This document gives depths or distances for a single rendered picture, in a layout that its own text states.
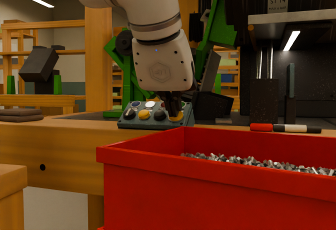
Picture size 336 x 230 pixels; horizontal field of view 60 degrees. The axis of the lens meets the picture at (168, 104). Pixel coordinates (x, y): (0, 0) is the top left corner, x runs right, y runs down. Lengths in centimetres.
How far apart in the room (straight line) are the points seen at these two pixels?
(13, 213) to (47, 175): 19
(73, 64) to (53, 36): 145
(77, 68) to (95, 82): 1102
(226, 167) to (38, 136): 55
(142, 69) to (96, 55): 86
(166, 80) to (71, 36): 1218
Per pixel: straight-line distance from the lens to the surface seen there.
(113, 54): 93
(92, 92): 137
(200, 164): 27
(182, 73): 50
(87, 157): 68
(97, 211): 147
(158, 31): 46
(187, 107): 62
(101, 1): 47
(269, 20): 62
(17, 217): 60
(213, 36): 81
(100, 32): 137
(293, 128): 61
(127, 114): 62
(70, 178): 71
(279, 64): 95
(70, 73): 1254
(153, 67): 50
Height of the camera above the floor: 99
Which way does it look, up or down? 3 degrees down
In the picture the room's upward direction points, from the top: straight up
